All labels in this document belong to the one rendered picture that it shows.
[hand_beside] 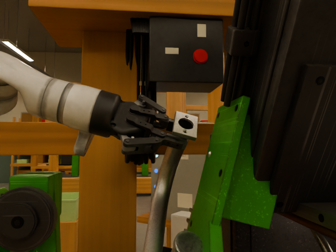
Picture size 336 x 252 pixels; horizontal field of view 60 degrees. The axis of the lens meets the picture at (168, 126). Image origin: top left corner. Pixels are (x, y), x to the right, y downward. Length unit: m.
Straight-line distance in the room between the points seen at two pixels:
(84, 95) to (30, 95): 0.08
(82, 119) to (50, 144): 0.39
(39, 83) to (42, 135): 0.38
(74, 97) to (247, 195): 0.29
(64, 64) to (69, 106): 10.77
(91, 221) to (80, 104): 0.37
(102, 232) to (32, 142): 0.31
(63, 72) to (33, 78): 10.66
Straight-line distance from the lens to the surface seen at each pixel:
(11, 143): 0.89
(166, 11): 0.69
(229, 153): 0.38
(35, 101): 0.49
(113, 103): 0.47
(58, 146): 0.85
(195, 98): 10.67
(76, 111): 0.47
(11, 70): 0.51
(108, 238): 0.77
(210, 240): 0.37
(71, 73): 11.08
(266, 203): 0.42
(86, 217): 0.76
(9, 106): 0.55
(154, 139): 0.46
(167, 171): 0.53
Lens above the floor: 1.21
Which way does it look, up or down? 4 degrees up
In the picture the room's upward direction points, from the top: straight up
